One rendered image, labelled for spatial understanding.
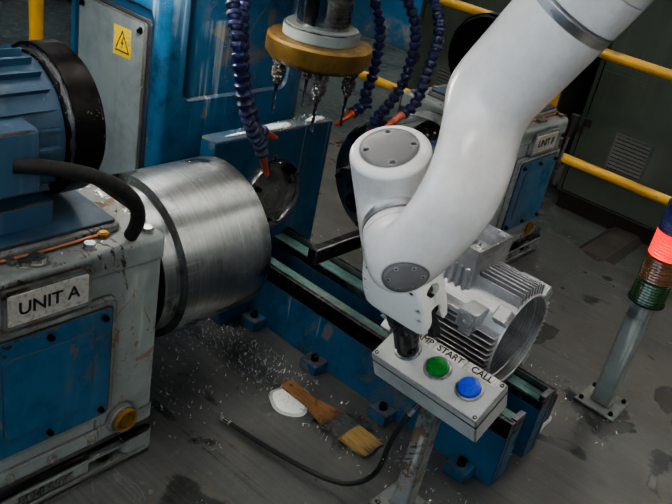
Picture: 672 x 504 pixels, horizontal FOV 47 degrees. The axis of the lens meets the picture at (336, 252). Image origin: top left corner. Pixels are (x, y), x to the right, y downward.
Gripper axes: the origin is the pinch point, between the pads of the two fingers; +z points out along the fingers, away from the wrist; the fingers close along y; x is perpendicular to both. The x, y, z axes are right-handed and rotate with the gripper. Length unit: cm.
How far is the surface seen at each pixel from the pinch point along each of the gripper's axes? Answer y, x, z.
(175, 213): 33.5, 8.5, -9.6
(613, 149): 92, -270, 200
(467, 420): -12.3, 3.5, 3.6
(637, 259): 54, -235, 231
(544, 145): 26, -77, 34
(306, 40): 42, -28, -14
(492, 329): -3.6, -14.5, 11.2
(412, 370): -2.6, 2.2, 3.0
